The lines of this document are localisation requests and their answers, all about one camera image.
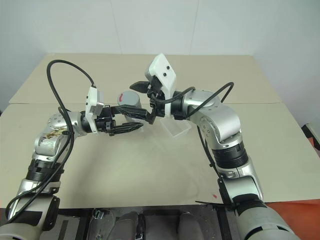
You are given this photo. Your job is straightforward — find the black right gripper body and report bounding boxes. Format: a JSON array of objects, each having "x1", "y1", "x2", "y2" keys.
[{"x1": 146, "y1": 75, "x2": 167, "y2": 119}]

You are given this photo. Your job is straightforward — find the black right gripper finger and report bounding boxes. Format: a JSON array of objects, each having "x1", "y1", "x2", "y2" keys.
[
  {"x1": 129, "y1": 80, "x2": 151, "y2": 94},
  {"x1": 146, "y1": 108, "x2": 159, "y2": 125}
]

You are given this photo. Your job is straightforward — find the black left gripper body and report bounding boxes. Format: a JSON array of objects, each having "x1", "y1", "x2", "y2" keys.
[{"x1": 94, "y1": 104, "x2": 118, "y2": 137}]

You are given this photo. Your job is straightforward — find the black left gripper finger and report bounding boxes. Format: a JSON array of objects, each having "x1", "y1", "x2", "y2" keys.
[
  {"x1": 109, "y1": 122, "x2": 145, "y2": 136},
  {"x1": 111, "y1": 104, "x2": 149, "y2": 121}
]

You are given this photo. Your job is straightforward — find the silver jar with red stripe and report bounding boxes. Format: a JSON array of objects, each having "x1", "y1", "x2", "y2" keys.
[{"x1": 118, "y1": 98, "x2": 143, "y2": 126}]

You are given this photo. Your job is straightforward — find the grey jar lid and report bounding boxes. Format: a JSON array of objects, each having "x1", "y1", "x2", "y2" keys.
[{"x1": 117, "y1": 90, "x2": 140, "y2": 107}]

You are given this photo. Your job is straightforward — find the clear plastic box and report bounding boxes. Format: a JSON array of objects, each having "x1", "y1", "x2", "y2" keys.
[{"x1": 159, "y1": 116, "x2": 191, "y2": 139}]

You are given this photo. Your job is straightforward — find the dark grey rounded shape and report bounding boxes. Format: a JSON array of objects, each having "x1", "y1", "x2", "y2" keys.
[
  {"x1": 87, "y1": 209, "x2": 117, "y2": 240},
  {"x1": 116, "y1": 211, "x2": 140, "y2": 240},
  {"x1": 177, "y1": 211, "x2": 201, "y2": 240}
]

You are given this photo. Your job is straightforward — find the grey and red object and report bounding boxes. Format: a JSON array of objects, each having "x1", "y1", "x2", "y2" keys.
[{"x1": 301, "y1": 122, "x2": 320, "y2": 152}]

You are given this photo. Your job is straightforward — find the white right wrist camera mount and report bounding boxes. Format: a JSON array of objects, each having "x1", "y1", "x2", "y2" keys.
[{"x1": 143, "y1": 53, "x2": 178, "y2": 118}]

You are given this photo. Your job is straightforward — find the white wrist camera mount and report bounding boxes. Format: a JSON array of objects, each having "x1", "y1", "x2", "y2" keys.
[
  {"x1": 143, "y1": 53, "x2": 178, "y2": 118},
  {"x1": 84, "y1": 85, "x2": 106, "y2": 134}
]

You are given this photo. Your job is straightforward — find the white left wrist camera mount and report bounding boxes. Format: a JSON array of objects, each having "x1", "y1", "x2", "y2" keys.
[{"x1": 84, "y1": 85, "x2": 106, "y2": 134}]

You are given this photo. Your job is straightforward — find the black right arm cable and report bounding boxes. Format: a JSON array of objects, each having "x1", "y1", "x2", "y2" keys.
[{"x1": 147, "y1": 81, "x2": 235, "y2": 181}]

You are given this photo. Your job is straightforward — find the black strap with buckle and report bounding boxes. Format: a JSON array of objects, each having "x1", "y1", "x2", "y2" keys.
[{"x1": 135, "y1": 213, "x2": 147, "y2": 240}]

